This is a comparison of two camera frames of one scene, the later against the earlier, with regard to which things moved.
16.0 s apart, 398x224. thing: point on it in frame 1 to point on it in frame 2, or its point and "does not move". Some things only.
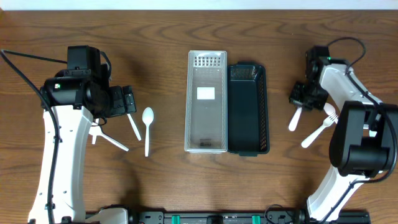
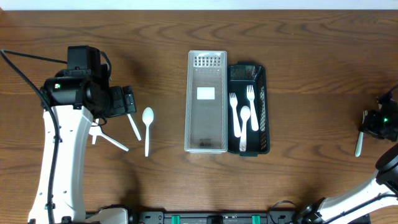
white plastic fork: (295, 120) to (233, 101)
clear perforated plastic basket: (206, 114) does not move
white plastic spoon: (134, 126) does not move
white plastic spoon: (95, 131) does not move
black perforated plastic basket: (248, 111) does not move
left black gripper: (128, 101) does not move
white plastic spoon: (329, 109) to (245, 114)
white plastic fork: (331, 119) to (250, 96)
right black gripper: (298, 95) to (372, 123)
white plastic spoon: (147, 116) does not move
